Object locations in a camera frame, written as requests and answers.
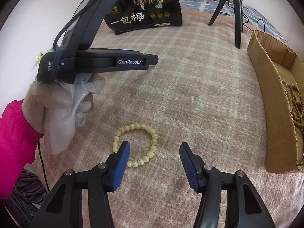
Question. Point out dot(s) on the pink plaid blanket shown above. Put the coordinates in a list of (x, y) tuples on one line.
[(204, 91)]

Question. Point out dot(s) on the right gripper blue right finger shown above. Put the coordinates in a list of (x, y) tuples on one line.
[(245, 207)]

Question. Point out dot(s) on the white gloved left hand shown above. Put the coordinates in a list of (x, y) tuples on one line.
[(55, 110)]

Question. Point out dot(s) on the pink sleeved left forearm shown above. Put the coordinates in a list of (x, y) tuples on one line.
[(18, 144)]

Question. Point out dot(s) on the black snack bag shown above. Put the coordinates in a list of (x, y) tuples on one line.
[(130, 15)]

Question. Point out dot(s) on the blue patterned bed sheet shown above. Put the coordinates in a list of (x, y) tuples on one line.
[(251, 16)]

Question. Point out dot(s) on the brown cardboard box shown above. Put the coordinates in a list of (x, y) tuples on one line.
[(280, 75)]

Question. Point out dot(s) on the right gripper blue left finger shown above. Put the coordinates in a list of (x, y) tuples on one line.
[(62, 206)]

